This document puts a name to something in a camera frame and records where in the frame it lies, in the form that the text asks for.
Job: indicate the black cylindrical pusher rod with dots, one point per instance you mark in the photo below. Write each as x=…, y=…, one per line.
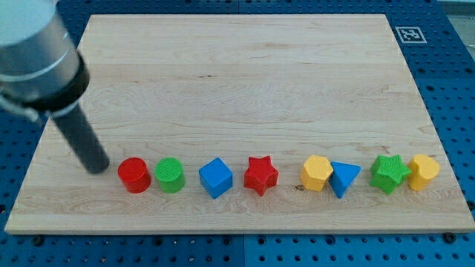
x=79, y=134

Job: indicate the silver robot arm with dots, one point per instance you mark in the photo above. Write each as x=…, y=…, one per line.
x=43, y=72

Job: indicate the blue cube block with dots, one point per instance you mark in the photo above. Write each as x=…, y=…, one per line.
x=216, y=178

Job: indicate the red cylinder block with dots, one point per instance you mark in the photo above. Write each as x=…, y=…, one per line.
x=134, y=175

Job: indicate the green cylinder block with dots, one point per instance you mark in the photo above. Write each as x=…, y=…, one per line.
x=170, y=175

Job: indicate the light wooden board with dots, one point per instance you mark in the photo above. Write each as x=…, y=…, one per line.
x=200, y=87

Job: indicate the red star block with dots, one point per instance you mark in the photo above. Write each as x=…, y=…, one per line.
x=260, y=175

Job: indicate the yellow hexagon block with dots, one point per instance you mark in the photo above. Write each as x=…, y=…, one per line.
x=315, y=173

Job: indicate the blue triangle block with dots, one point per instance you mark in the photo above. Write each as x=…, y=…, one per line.
x=342, y=177

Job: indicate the green star block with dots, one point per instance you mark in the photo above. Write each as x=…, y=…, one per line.
x=388, y=173

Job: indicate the white fiducial marker tag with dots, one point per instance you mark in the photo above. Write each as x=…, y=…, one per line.
x=410, y=35

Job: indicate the yellow heart block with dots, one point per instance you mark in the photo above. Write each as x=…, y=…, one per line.
x=423, y=171

